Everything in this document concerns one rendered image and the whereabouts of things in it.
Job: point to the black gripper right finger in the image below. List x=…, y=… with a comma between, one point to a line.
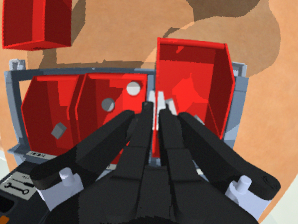
x=250, y=187

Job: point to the grey steel disc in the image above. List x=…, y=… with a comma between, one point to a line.
x=108, y=104

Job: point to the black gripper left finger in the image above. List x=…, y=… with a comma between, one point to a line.
x=58, y=179

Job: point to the white round disc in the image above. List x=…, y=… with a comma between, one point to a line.
x=133, y=88

